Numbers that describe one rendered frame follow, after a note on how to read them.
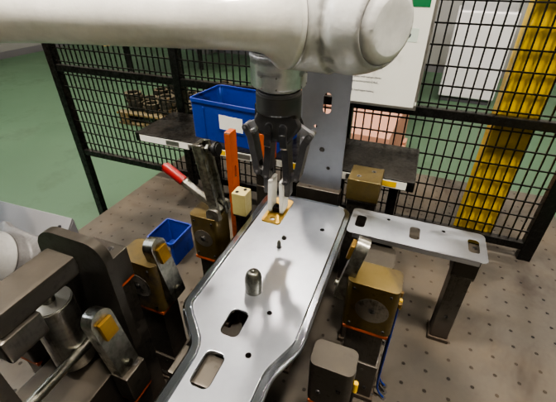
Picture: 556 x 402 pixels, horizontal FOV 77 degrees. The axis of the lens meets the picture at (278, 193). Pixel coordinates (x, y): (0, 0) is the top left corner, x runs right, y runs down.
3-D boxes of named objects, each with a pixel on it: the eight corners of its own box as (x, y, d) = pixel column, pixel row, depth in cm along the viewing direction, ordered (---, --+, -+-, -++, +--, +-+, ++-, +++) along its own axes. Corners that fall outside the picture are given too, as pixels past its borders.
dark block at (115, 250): (155, 408, 76) (103, 266, 53) (130, 395, 78) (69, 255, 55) (170, 386, 80) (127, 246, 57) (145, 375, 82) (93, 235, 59)
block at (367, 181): (361, 288, 104) (381, 184, 85) (334, 280, 107) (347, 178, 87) (366, 270, 110) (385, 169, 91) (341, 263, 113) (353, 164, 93)
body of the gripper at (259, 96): (244, 90, 55) (246, 145, 60) (296, 97, 52) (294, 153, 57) (263, 78, 61) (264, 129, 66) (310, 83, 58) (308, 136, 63)
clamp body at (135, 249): (183, 390, 80) (150, 270, 59) (144, 372, 83) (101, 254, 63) (198, 364, 85) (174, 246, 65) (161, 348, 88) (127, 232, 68)
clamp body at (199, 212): (227, 329, 93) (215, 222, 74) (196, 318, 96) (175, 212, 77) (239, 310, 98) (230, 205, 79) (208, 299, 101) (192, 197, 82)
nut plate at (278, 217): (279, 225, 66) (279, 220, 65) (260, 220, 67) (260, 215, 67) (294, 202, 73) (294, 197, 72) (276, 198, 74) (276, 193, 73)
